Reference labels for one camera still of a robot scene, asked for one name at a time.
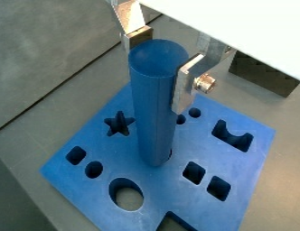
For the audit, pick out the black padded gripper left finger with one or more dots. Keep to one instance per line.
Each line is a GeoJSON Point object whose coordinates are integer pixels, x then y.
{"type": "Point", "coordinates": [134, 32]}

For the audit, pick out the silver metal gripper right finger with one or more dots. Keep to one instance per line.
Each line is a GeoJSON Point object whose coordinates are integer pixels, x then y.
{"type": "Point", "coordinates": [193, 78]}

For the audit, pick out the blue round cylinder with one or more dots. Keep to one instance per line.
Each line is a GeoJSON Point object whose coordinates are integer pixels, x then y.
{"type": "Point", "coordinates": [154, 61]}

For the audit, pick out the blue shape sorting board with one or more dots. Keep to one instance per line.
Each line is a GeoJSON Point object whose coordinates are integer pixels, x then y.
{"type": "Point", "coordinates": [201, 188]}

